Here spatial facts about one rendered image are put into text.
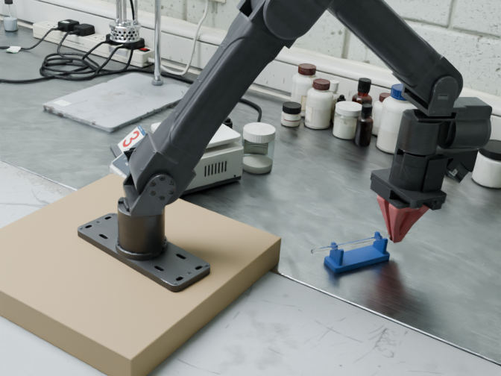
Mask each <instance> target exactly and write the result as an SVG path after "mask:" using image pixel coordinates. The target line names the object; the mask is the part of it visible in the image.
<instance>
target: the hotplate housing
mask: <svg viewBox="0 0 501 376"><path fill-rule="evenodd" d="M243 157H244V147H243V146H242V145H241V144H239V143H237V142H230V143H227V144H223V145H217V146H214V147H211V148H206V149H205V152H204V155H203V157H202V158H201V160H200V161H199V163H198V164H197V166H196V167H195V168H194V170H195V173H196V176H195V177H194V178H193V180H192V182H191V183H190V184H189V185H188V187H187V188H186V189H185V191H184V192H183V194H182V195H185V194H189V193H192V192H197V191H200V190H203V189H208V188H211V187H216V186H219V185H222V184H227V183H230V182H233V181H238V180H241V176H240V175H242V169H243ZM110 172H111V174H112V173H113V174H115V175H119V176H121V177H123V178H126V177H127V175H125V174H124V173H123V172H122V171H120V170H119V169H118V168H117V167H115V166H114V165H113V164H112V163H111V166H110Z"/></svg>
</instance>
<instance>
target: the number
mask: <svg viewBox="0 0 501 376"><path fill-rule="evenodd" d="M142 137H143V135H142V134H141V132H140V131H139V129H138V128H137V129H135V130H134V131H133V132H132V133H131V134H130V135H128V136H127V137H126V138H125V139H124V140H123V141H122V142H120V143H121V145H122V147H123V149H127V148H130V147H131V146H132V145H133V144H134V143H136V142H137V141H138V140H140V139H141V138H142Z"/></svg>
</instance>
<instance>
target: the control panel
mask: <svg viewBox="0 0 501 376"><path fill-rule="evenodd" d="M141 140H142V139H141ZM141 140H140V141H141ZM140 141H138V142H137V143H136V144H135V145H133V146H132V147H131V148H134V147H137V146H138V144H139V143H140ZM112 164H113V165H114V166H115V167H117V168H118V169H119V170H120V171H122V172H123V173H124V174H125V175H128V173H129V172H130V167H129V162H128V161H127V157H126V156H125V154H122V155H121V156H120V157H118V158H117V159H116V160H114V161H113V162H112Z"/></svg>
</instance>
